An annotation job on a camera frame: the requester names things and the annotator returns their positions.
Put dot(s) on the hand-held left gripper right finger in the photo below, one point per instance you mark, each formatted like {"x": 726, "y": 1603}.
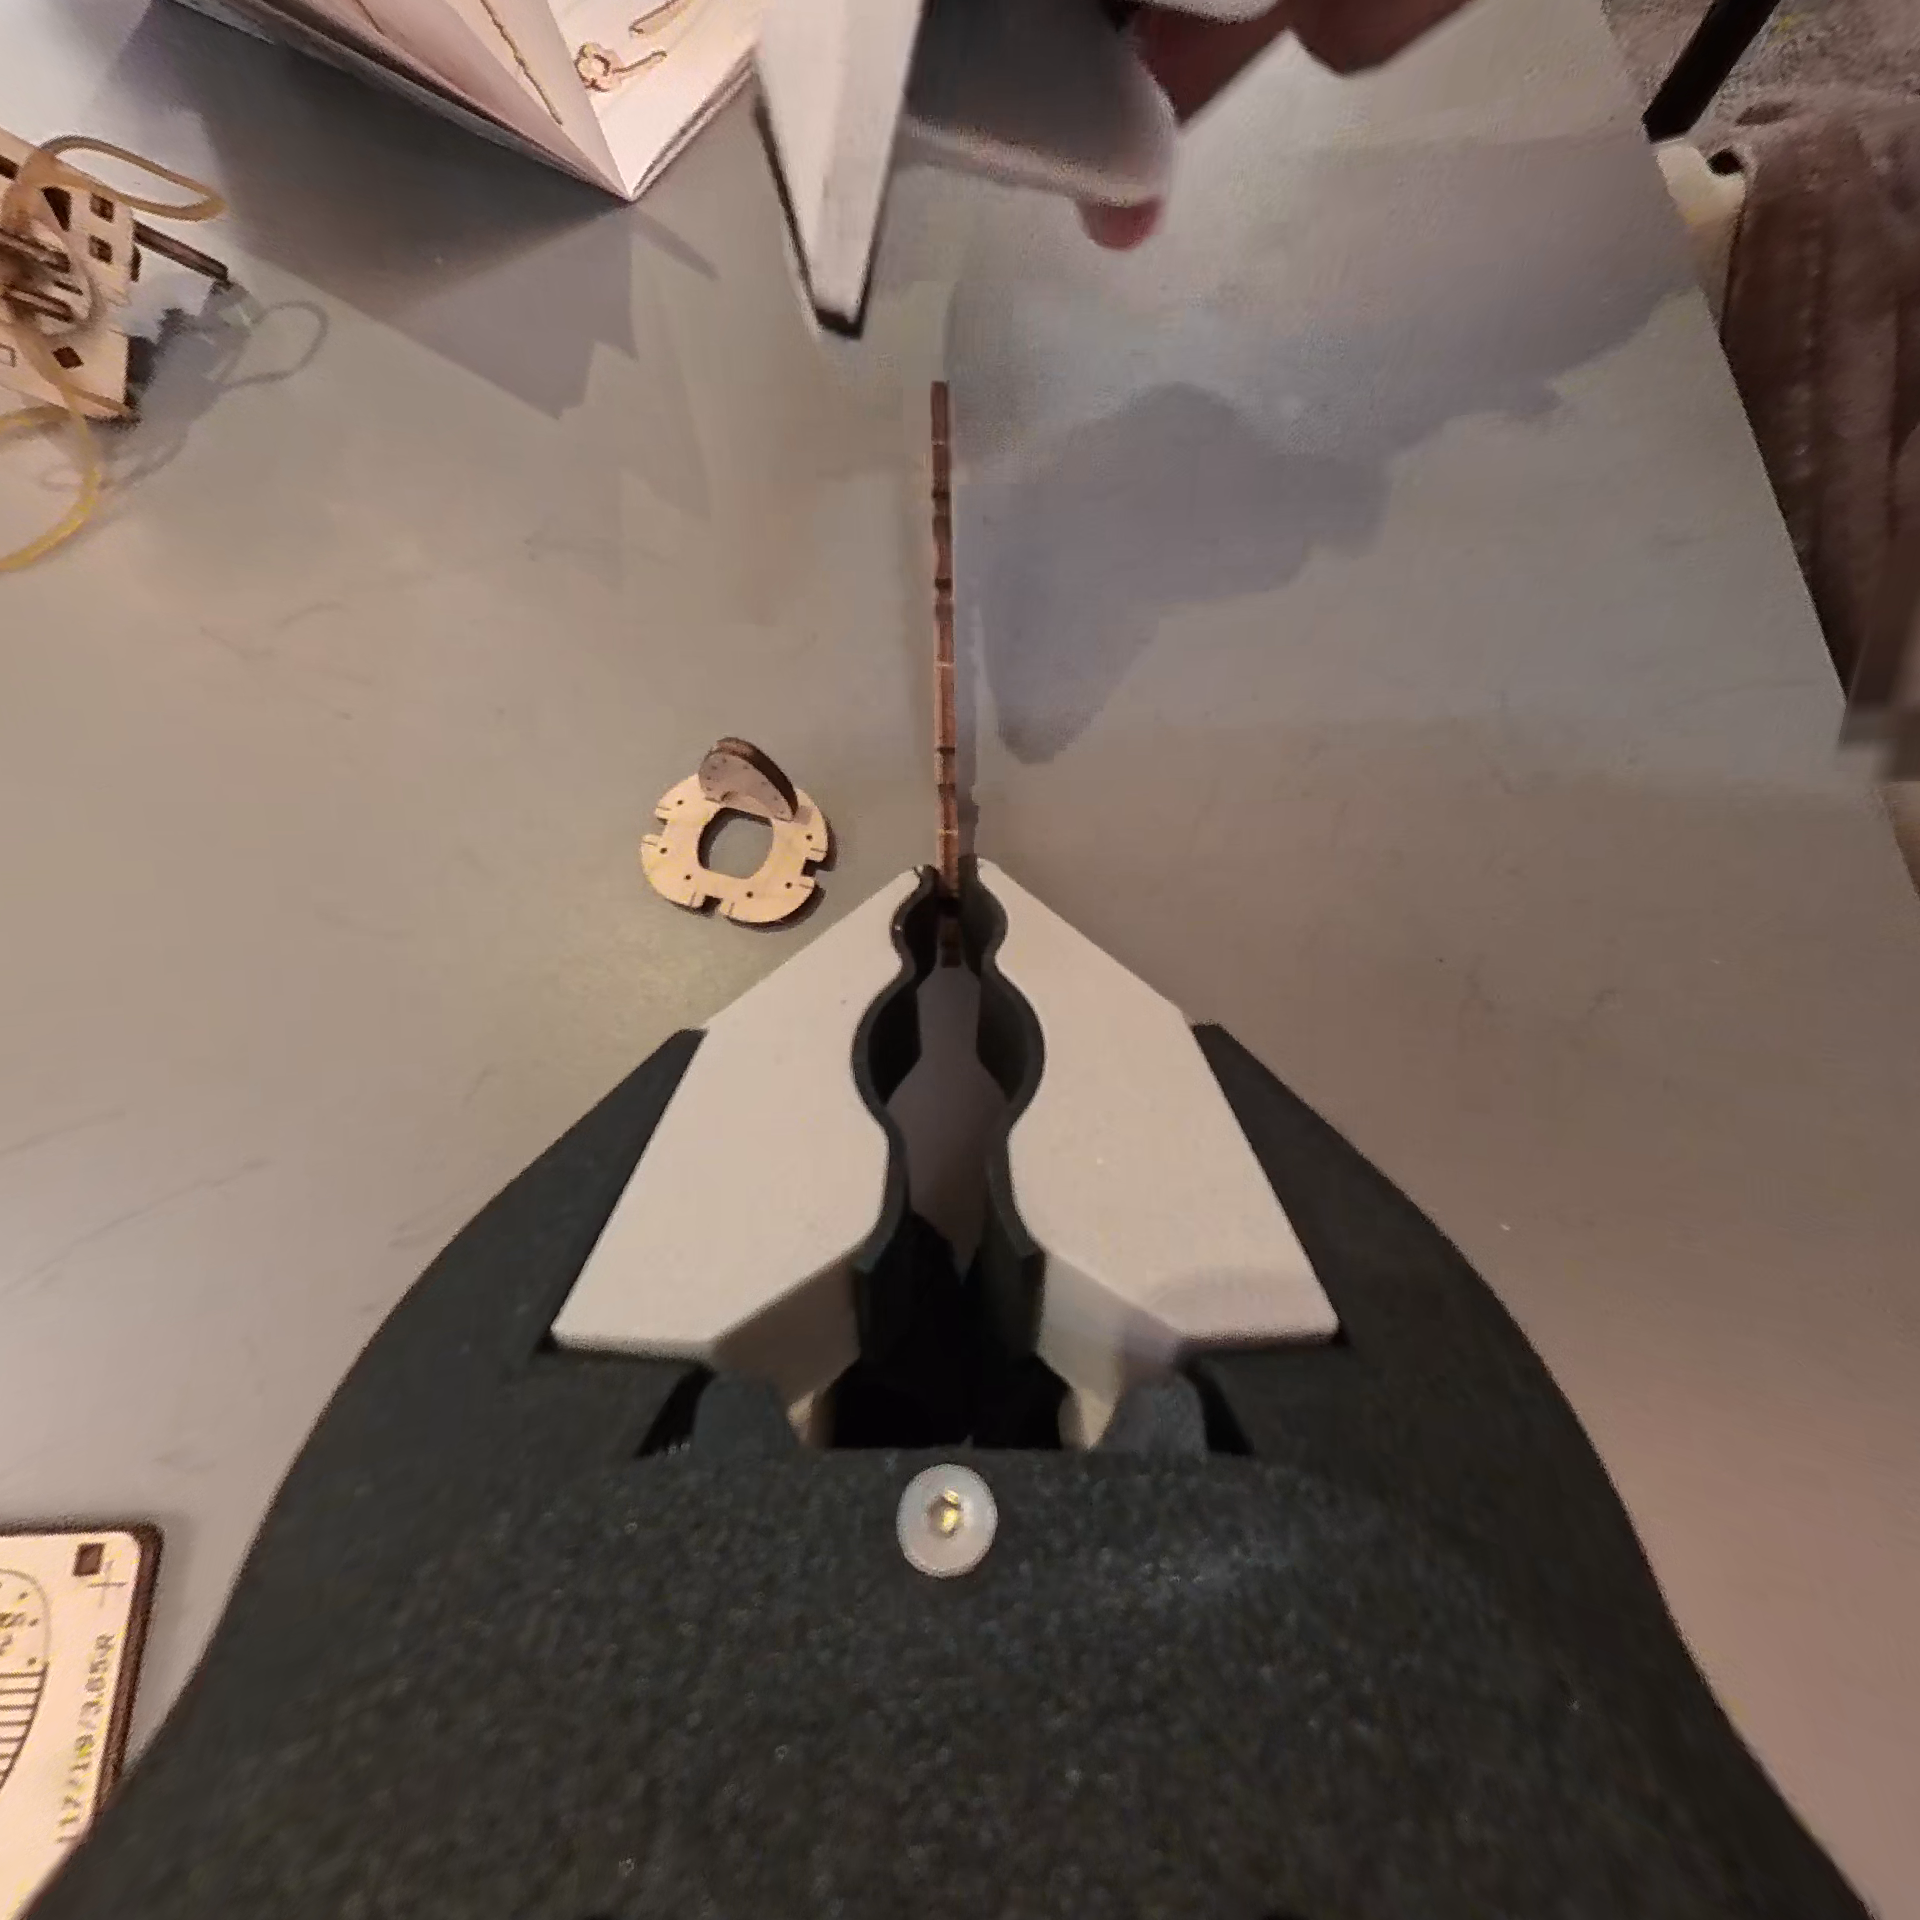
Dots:
{"x": 1172, "y": 1200}

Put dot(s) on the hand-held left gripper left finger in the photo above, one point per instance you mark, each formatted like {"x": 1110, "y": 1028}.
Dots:
{"x": 720, "y": 1200}

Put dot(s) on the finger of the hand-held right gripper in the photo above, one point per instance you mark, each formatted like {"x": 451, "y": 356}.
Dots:
{"x": 840, "y": 120}

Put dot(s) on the small oval wooden piece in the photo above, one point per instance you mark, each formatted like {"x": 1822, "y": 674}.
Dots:
{"x": 743, "y": 779}

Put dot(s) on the thin notched wooden strip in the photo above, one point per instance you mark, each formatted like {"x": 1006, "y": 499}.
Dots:
{"x": 942, "y": 599}

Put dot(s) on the laser-cut wooden parts sheet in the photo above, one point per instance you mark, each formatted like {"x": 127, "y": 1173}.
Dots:
{"x": 68, "y": 1680}

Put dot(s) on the partly built wooden model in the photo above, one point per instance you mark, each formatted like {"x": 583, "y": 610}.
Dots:
{"x": 44, "y": 352}

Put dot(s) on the person's right hand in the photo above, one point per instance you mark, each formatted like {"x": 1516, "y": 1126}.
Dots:
{"x": 1306, "y": 30}

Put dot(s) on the white instruction booklet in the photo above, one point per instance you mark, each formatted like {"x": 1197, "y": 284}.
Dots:
{"x": 451, "y": 61}

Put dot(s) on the small white plastic object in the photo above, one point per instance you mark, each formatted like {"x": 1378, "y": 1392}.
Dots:
{"x": 1704, "y": 182}

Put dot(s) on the tan rubber band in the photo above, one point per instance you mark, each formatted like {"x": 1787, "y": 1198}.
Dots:
{"x": 165, "y": 195}
{"x": 83, "y": 504}

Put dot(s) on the person's brown garment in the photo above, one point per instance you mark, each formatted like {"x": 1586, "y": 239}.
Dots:
{"x": 1829, "y": 375}

